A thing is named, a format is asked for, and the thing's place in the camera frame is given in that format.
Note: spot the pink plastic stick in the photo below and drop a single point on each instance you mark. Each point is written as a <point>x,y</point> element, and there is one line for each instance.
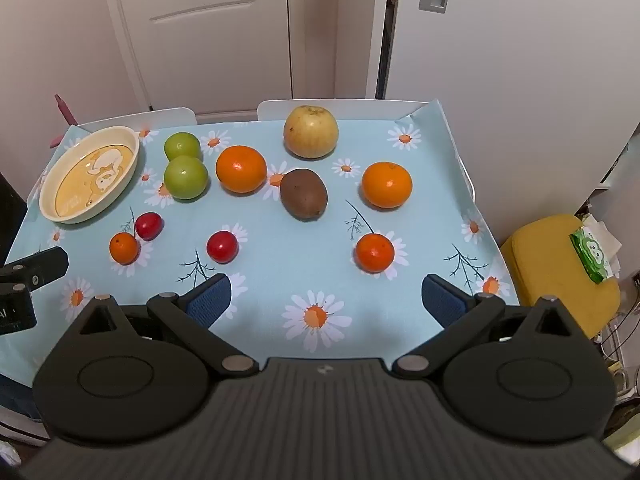
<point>64,110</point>

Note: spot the tiny tangerine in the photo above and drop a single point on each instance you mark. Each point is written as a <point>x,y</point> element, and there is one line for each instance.
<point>124,248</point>

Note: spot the large orange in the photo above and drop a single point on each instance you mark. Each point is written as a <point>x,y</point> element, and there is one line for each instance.
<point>241,170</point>
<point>387,185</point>

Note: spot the white wardrobe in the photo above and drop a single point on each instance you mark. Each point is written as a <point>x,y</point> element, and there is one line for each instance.
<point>525,85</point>

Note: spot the green tissue pack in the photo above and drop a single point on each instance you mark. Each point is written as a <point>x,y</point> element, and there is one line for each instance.
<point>591,255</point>

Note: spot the blue daisy print tablecloth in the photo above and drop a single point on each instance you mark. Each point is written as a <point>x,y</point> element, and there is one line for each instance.
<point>280,260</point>

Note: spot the brown kiwi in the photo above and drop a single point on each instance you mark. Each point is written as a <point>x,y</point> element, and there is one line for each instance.
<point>303,195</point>

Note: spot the white chair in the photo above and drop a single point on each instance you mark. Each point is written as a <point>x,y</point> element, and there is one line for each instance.
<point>150,117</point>
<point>350,107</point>

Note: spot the yellow stool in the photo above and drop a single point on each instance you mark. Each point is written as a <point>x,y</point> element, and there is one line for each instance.
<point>545,265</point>

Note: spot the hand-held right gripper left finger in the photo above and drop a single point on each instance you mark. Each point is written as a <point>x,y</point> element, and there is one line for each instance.
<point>210,302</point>

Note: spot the white panel door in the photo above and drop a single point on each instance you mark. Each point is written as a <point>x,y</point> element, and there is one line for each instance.
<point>210,35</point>

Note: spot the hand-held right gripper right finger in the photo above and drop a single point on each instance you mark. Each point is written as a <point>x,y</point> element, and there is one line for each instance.
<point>442,301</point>

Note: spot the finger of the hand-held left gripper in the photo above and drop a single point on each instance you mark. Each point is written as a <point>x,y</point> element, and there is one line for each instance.
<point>47,266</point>

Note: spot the small tangerine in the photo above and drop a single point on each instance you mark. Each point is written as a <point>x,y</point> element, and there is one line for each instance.
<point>375,253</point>

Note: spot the cream oval bowl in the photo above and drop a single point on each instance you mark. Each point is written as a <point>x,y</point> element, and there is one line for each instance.
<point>87,175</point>

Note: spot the green apple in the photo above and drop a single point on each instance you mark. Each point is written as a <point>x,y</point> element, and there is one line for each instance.
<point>186,177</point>
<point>181,145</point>

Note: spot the red cherry tomato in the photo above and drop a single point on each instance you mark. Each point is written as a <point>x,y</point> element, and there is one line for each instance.
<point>149,226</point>
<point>222,247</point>

